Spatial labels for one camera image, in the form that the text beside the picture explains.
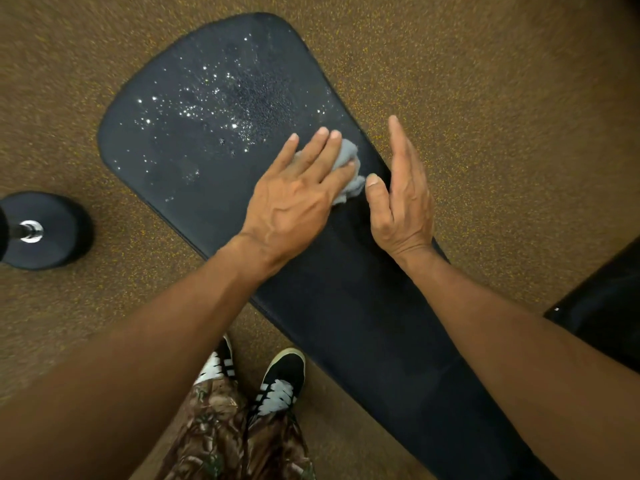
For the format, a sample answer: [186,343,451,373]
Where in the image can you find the black padded workout bench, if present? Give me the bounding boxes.
[96,12,557,480]

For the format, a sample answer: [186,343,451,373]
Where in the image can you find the person's right forearm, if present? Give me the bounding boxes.
[394,245,640,480]

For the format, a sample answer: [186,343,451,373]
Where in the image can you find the grey cleaning cloth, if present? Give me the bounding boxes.
[294,139,367,206]

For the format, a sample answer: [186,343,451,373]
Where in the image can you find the person's right hand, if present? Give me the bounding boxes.
[364,115,436,263]

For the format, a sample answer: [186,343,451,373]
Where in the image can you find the black padded equipment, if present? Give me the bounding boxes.
[543,237,640,374]

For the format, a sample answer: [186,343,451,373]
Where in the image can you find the camouflage trousers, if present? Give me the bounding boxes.
[155,377,317,480]

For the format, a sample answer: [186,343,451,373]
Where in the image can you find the black white-striped sneaker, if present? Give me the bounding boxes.
[193,334,239,386]
[247,348,307,426]

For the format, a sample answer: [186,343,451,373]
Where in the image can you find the black dumbbell with chrome handle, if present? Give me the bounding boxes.
[0,191,95,272]

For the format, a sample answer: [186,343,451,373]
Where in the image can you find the black white-striped right sneaker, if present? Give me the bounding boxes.
[247,348,307,426]

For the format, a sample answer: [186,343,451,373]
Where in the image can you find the black white-striped left sneaker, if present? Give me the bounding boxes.
[193,334,239,386]

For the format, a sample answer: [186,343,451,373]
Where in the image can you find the person's left hand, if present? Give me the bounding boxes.
[239,127,357,276]

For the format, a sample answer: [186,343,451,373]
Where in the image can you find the person's left forearm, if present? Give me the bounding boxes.
[0,234,282,480]

